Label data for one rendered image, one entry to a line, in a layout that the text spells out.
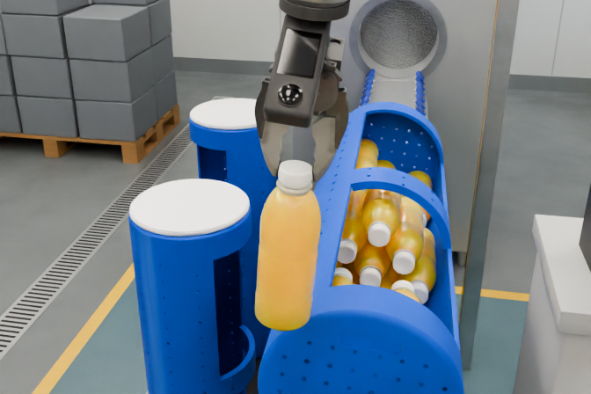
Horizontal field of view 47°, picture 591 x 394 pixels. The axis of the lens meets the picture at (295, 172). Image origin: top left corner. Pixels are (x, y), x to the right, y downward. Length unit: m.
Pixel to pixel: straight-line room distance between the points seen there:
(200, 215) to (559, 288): 0.79
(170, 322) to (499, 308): 1.84
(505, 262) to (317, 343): 2.61
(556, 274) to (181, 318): 0.84
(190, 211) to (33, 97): 3.20
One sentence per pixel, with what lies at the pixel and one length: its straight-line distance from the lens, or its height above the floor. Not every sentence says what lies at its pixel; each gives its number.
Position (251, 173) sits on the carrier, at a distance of 2.15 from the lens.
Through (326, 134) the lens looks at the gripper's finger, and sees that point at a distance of 0.74.
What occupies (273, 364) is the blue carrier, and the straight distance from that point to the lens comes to 0.97.
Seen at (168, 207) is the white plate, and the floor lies 1.04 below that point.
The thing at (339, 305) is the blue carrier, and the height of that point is 1.23.
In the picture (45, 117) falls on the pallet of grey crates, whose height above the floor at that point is 0.27.
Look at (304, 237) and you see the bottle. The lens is 0.78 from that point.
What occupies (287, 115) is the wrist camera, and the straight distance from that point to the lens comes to 0.64.
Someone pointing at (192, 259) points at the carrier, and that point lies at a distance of 1.53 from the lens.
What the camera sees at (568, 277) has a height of 1.15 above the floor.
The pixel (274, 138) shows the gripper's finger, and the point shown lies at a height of 1.49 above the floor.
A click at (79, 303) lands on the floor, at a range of 3.20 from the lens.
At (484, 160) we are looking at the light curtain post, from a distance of 2.35.
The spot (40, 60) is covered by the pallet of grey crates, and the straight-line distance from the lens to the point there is 4.58.
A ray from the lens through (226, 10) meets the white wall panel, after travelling 6.19.
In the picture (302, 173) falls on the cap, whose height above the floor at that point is 1.45.
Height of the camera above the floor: 1.76
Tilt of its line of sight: 24 degrees down
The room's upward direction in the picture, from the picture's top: straight up
